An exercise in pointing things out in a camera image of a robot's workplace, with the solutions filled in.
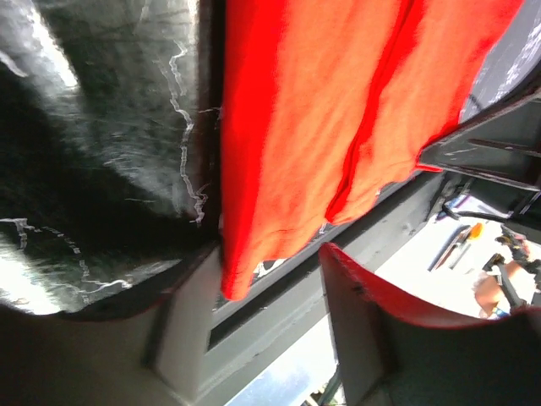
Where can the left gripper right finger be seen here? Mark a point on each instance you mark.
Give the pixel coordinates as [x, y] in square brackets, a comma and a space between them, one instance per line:
[394, 348]

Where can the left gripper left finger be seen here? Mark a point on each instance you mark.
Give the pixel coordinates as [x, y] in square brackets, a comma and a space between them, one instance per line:
[153, 355]

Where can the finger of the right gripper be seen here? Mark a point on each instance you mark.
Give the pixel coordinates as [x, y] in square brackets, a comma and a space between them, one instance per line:
[501, 145]

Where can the red t shirt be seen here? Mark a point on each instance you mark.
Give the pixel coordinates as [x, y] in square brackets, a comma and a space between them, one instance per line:
[327, 102]

